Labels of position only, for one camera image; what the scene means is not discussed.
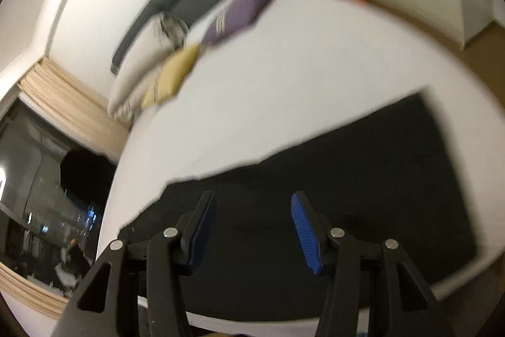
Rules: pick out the white bed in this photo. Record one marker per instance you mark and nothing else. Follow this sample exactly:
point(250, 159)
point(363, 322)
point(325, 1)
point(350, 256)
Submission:
point(315, 64)

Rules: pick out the grey patterned cloth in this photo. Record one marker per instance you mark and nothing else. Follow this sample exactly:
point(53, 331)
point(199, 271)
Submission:
point(171, 27)

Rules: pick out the purple pillow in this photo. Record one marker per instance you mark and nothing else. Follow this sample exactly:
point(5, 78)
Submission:
point(236, 14)

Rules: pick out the dark window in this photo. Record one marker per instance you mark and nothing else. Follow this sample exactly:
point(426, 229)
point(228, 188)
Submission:
point(43, 202)

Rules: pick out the beige curtain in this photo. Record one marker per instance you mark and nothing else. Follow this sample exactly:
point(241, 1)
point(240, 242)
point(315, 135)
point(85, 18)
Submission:
point(73, 100)

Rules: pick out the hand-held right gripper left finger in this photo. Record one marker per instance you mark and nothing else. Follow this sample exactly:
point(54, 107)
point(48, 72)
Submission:
point(202, 230)

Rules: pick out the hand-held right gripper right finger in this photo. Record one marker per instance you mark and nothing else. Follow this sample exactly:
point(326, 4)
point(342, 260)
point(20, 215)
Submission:
point(304, 230)

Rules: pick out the yellow pillow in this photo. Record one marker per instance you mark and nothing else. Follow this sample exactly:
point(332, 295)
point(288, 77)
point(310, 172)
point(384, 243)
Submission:
point(173, 74)

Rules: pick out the white pillow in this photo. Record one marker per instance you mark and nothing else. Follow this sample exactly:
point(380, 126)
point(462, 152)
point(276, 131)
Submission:
point(136, 62)

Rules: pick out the black pants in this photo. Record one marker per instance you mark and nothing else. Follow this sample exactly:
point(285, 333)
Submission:
point(367, 179)

